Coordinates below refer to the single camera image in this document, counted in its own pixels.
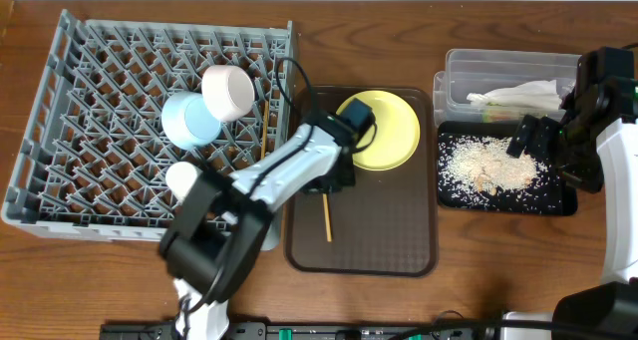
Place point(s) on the green orange snack wrapper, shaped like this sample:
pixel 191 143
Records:
pixel 502 115

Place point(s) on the wooden chopstick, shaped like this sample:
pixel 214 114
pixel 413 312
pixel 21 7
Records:
pixel 265 125
pixel 327 217

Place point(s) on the light blue bowl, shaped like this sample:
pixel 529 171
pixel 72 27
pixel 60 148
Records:
pixel 187 122

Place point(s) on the grey dishwasher rack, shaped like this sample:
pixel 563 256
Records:
pixel 94 156

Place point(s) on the white bowl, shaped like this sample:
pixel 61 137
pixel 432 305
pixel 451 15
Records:
pixel 228 92

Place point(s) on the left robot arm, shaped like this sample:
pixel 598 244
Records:
pixel 213 243

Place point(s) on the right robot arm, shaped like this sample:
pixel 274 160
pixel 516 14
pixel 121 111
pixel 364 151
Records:
pixel 603 105

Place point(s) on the white cup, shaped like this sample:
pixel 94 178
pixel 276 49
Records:
pixel 180 178

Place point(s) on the brown serving tray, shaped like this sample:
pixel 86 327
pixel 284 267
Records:
pixel 386 224

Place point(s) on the rice and food scraps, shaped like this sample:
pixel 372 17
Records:
pixel 476 172

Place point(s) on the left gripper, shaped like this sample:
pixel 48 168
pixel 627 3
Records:
pixel 328 181

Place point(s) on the yellow plate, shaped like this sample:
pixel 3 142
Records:
pixel 398 131

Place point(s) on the black waste tray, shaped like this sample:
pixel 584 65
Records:
pixel 556 199

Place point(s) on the clear plastic bin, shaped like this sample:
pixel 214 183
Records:
pixel 480 71

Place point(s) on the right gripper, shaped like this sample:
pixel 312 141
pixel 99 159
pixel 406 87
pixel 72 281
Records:
pixel 542 129

